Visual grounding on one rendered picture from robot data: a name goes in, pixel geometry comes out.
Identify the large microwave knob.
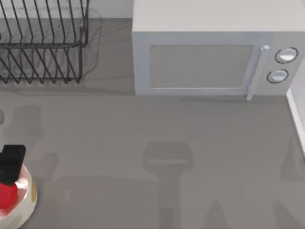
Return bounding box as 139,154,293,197
274,47,299,64

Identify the black wire dish rack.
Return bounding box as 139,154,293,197
0,0,91,85

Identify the microwave door with window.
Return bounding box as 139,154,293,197
132,31,274,96

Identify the cream bowl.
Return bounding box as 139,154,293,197
0,163,39,229

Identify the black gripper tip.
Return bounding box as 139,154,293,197
0,144,27,187

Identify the small microwave knob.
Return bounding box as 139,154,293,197
266,68,290,84

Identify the red apple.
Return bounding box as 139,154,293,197
0,182,20,211

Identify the pale microwave oven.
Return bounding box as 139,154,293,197
132,0,305,101

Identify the pale microwave door handle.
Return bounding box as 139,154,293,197
245,44,271,101

